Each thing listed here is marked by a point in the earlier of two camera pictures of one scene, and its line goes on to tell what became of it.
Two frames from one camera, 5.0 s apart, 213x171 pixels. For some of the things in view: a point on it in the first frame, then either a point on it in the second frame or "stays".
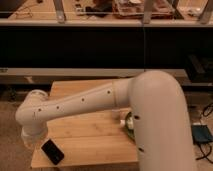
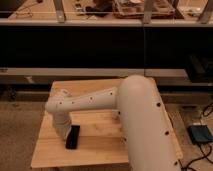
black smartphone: (53, 153) to (72, 137)
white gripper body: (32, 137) to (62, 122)
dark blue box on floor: (200, 134) stays
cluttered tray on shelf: (134, 9) stays
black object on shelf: (101, 9) stays
